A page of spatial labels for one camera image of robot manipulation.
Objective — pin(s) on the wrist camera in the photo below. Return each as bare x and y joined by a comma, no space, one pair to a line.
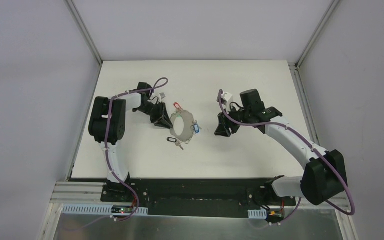
161,96
226,99

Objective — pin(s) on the blue tag key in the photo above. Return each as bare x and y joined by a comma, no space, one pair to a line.
195,128

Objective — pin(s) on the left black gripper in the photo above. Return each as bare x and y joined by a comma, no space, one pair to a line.
156,112

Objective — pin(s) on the left white cable duct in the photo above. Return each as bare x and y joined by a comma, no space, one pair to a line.
103,210

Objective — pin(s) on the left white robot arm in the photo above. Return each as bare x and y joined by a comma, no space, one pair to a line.
107,125

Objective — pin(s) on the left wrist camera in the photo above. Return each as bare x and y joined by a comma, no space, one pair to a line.
161,96

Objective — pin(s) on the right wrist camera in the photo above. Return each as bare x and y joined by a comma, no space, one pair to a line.
226,99

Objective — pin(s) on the keyring with black key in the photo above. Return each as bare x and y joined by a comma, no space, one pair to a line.
181,133

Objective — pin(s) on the white cable duct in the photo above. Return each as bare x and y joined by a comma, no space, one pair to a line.
257,214
103,210

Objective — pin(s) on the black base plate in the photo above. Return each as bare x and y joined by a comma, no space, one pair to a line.
184,197

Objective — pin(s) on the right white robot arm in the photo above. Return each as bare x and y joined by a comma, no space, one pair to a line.
324,173

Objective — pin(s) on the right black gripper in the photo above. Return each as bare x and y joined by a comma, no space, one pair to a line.
227,121

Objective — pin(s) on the right white cable duct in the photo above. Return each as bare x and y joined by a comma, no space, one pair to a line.
257,214

